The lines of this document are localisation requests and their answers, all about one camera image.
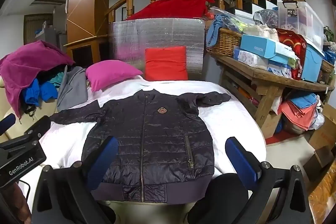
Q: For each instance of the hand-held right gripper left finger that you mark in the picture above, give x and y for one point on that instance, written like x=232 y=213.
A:
x=102 y=158

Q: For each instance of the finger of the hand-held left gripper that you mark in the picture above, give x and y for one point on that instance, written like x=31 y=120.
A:
x=6 y=123
x=39 y=124

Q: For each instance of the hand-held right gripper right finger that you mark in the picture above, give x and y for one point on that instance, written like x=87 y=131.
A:
x=241 y=161

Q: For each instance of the dark puffer jacket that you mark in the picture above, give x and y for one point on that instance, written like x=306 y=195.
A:
x=157 y=148

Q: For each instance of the person's left forearm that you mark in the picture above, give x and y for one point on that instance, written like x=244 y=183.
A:
x=22 y=205

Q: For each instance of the pile of clothes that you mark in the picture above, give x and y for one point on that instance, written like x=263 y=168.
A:
x=29 y=61

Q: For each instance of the blue garment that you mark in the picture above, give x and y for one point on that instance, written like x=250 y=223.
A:
x=47 y=90

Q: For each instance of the white embossed blanket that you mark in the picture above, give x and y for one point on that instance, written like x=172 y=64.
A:
x=231 y=119

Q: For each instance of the red floor mat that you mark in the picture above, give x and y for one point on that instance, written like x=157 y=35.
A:
x=279 y=138

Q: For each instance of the teal garment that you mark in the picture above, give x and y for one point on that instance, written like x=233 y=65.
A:
x=56 y=79

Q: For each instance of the grey garment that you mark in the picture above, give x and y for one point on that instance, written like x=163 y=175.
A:
x=71 y=87

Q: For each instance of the pile of coral cloths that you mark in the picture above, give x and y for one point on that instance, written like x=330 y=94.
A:
x=296 y=113

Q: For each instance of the wooden table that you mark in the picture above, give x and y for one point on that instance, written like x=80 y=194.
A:
x=265 y=82

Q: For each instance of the magenta pillow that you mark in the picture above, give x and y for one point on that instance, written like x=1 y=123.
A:
x=110 y=74

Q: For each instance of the brown cardboard box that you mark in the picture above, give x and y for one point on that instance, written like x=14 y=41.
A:
x=323 y=134

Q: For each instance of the grey cabinet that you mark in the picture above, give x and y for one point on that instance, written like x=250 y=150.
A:
x=50 y=37

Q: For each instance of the orange patterned cloth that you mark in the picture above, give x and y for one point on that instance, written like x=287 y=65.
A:
x=323 y=197

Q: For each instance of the white patterned tissue pack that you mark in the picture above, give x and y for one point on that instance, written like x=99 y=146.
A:
x=249 y=58

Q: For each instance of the red pillow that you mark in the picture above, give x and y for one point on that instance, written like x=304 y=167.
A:
x=165 y=64

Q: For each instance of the blue cardboard box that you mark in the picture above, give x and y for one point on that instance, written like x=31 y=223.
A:
x=260 y=47

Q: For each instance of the wicker basket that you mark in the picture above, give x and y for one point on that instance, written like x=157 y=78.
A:
x=225 y=43

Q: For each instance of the silver foil insulation board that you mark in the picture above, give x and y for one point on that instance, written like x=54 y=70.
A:
x=131 y=40

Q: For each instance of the light blue plastic bin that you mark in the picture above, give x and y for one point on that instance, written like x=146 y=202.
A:
x=312 y=61

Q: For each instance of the red gift bag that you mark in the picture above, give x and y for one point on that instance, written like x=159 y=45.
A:
x=294 y=43

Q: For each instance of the wooden pillar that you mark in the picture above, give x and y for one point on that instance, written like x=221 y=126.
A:
x=86 y=3

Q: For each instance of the cream plastic bag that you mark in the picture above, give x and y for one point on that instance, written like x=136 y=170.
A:
x=262 y=31

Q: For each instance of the blue cloth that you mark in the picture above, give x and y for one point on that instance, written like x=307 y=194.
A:
x=214 y=27

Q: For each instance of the dark dotted plastic bag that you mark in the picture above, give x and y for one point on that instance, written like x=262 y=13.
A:
x=265 y=18

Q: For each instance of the clear plastic storage box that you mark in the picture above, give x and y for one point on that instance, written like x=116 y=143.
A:
x=307 y=19

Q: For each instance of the red cloth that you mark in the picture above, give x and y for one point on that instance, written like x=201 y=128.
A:
x=173 y=6

